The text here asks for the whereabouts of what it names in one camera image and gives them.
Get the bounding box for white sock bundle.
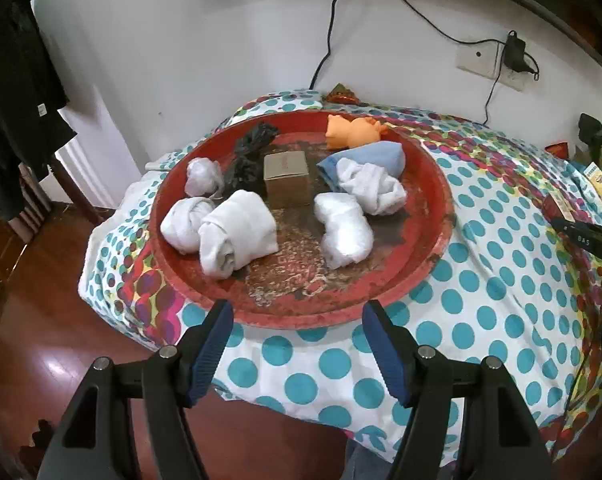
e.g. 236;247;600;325
336;158;407;216

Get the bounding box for light blue sock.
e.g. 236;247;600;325
316;141;405;192

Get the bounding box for white sock small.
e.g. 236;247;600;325
160;197;214;255

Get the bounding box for white sock pair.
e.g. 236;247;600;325
198;190;279;280

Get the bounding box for orange toy animal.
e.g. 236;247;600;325
325;115;388;150

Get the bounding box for clear plastic bag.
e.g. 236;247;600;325
184;157;224;197

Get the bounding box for small cardboard box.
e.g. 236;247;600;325
263;151;313;209

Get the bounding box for black plastic bag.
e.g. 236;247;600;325
223;122;279;198

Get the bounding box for black power adapter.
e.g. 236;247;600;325
503;30;540;80

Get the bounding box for red snack wrapper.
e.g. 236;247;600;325
324;84;359;105

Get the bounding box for round red worn tray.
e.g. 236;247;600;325
149;122;456;330

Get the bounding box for dark hanging clothes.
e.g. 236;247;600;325
0;0;75;221

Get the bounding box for white wall socket plate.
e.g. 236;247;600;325
456;42;532;92

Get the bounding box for black wall cable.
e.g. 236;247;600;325
307;0;357;91

